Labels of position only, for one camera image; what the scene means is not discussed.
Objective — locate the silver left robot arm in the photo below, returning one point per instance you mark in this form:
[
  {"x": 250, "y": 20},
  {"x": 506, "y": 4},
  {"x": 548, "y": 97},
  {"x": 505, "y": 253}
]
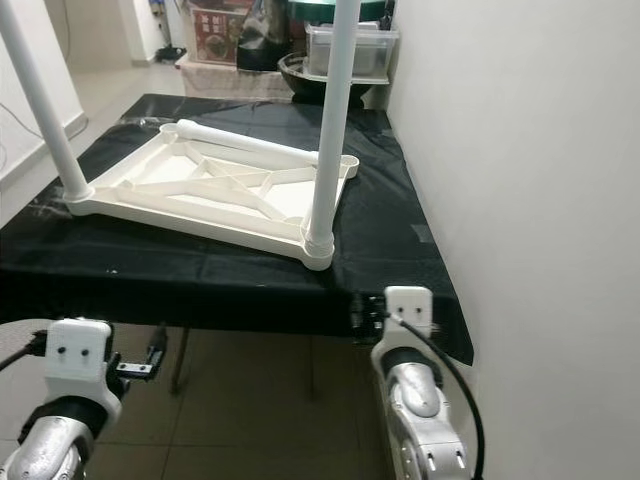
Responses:
[{"x": 55, "y": 450}]

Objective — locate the black round basin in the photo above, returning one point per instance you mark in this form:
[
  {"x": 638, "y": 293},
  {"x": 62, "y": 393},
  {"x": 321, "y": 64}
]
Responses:
[{"x": 300, "y": 85}]

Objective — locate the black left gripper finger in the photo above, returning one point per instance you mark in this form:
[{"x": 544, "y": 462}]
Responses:
[{"x": 155, "y": 345}]

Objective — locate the black tablecloth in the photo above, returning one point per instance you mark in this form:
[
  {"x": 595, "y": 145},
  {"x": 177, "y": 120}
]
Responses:
[{"x": 160, "y": 280}]

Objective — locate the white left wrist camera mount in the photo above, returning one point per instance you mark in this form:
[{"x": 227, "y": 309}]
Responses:
[{"x": 85, "y": 355}]

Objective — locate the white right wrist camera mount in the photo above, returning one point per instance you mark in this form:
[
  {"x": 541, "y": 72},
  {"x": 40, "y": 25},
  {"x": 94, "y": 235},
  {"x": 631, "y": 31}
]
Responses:
[{"x": 405, "y": 310}]

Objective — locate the orange-lidded clear storage bin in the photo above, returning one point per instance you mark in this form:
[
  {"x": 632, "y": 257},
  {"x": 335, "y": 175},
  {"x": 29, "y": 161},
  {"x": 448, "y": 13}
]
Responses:
[{"x": 225, "y": 40}]

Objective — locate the grey tape patch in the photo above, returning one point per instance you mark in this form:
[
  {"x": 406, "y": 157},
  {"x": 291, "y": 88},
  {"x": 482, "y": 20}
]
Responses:
[{"x": 422, "y": 235}]

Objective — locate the black plastic bag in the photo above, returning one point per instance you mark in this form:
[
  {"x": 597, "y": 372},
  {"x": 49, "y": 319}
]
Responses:
[{"x": 268, "y": 40}]

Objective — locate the green round lid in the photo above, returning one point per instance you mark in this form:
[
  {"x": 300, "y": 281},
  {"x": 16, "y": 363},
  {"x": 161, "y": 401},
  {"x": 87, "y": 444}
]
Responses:
[{"x": 310, "y": 10}]

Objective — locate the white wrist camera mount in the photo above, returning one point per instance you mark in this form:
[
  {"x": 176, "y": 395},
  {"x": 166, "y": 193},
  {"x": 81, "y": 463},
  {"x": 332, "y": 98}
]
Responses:
[
  {"x": 85, "y": 355},
  {"x": 405, "y": 310}
]

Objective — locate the clear plastic container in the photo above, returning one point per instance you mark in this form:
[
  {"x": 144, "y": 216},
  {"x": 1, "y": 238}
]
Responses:
[{"x": 375, "y": 55}]

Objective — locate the beige patterned box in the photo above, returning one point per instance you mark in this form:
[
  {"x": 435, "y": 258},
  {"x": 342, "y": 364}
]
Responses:
[{"x": 230, "y": 82}]

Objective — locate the grey metal table leg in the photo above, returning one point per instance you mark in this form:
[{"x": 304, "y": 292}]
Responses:
[{"x": 183, "y": 360}]

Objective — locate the white plastic table top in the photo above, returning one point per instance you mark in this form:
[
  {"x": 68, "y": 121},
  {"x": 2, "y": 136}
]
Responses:
[{"x": 280, "y": 200}]

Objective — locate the black floor mop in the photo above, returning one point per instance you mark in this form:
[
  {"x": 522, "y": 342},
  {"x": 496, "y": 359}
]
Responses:
[{"x": 172, "y": 55}]

